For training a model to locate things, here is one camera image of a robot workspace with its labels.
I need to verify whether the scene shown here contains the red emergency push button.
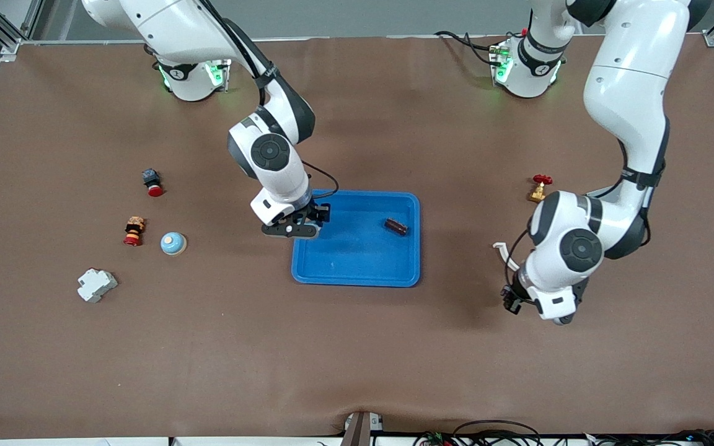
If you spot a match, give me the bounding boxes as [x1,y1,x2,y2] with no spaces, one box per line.
[141,168,165,198]

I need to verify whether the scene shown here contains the blue plastic tray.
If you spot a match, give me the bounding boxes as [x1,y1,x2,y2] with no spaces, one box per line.
[291,189,421,288]

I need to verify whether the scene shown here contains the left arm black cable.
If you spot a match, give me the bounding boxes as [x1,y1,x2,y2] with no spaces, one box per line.
[505,139,630,298]

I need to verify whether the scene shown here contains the black cable bundle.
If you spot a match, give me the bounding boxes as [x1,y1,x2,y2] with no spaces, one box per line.
[580,429,714,446]

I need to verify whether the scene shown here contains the black looped cable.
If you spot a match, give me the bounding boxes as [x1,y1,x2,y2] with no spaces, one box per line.
[453,420,544,446]

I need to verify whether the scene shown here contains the black base cable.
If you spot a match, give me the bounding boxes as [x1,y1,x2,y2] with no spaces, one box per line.
[434,30,501,66]

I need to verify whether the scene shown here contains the coloured wire bundle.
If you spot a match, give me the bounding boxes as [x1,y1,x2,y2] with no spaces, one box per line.
[413,431,457,446]

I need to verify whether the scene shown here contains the brass valve red handle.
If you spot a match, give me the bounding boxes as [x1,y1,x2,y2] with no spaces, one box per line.
[527,174,553,204]

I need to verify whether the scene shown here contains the white circuit breaker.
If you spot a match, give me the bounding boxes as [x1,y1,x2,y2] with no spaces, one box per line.
[77,268,118,304]

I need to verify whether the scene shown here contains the metal table edge clamp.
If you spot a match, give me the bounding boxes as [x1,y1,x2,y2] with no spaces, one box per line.
[341,411,384,446]

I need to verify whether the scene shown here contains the white curved bracket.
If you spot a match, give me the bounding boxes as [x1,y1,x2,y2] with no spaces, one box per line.
[493,242,519,270]

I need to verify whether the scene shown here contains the red yellow black button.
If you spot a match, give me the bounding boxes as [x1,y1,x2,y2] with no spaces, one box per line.
[123,216,146,247]

